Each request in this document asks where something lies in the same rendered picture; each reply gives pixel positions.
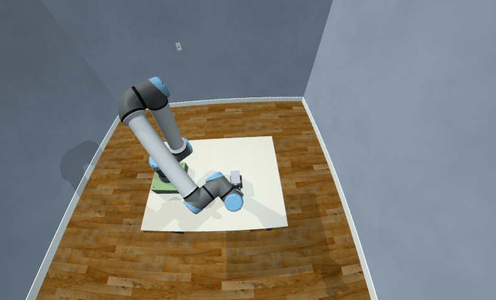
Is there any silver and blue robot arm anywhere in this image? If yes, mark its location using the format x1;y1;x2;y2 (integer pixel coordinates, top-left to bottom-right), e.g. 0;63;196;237
118;77;244;214

